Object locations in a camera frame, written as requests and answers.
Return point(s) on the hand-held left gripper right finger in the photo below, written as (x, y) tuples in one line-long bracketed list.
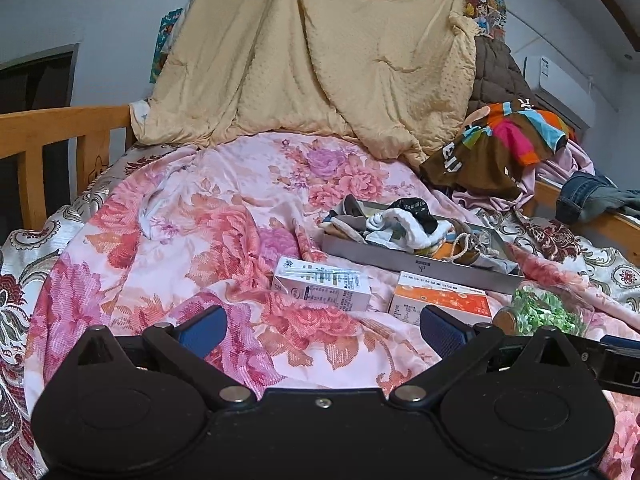
[(442, 337)]

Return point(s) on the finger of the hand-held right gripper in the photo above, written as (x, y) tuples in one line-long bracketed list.
[(620, 341)]

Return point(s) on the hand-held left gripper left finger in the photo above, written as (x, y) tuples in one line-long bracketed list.
[(202, 330)]

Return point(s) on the grey rectangular box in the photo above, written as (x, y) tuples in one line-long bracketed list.
[(400, 262)]

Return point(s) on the yellow and white sock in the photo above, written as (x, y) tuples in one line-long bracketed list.
[(410, 225)]

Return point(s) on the black sock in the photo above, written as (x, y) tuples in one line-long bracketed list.
[(417, 212)]

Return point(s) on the white printed cloth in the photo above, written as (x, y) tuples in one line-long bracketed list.
[(375, 222)]

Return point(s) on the grey brown sock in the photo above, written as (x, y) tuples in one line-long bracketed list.
[(345, 215)]

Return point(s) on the orange and white medicine box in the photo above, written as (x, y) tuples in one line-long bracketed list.
[(440, 300)]

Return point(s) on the glass jar with green pieces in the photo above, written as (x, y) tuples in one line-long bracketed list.
[(545, 310)]

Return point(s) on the pink floral blanket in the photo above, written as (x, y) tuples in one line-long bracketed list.
[(200, 200)]

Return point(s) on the grey green garment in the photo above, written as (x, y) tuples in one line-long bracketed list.
[(625, 202)]

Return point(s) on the blue jeans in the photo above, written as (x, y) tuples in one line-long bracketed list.
[(580, 197)]

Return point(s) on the colourful patchwork garment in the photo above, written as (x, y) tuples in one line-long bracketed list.
[(480, 160)]

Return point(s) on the gold maroon brocade sheet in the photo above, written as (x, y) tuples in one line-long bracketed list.
[(30, 260)]

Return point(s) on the brown quilted jacket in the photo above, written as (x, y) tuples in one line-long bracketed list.
[(495, 75)]

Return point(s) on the white air conditioner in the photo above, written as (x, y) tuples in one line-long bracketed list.
[(555, 80)]

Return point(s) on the beige dotted quilt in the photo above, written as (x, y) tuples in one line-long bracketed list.
[(310, 60)]

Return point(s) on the wooden bed rail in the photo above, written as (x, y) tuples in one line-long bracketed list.
[(545, 195)]

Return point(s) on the wooden bed frame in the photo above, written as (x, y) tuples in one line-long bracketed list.
[(50, 125)]

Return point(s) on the teal wall poster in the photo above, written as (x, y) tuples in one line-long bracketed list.
[(167, 40)]

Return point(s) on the cartoon wall poster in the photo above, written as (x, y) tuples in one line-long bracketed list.
[(485, 10)]

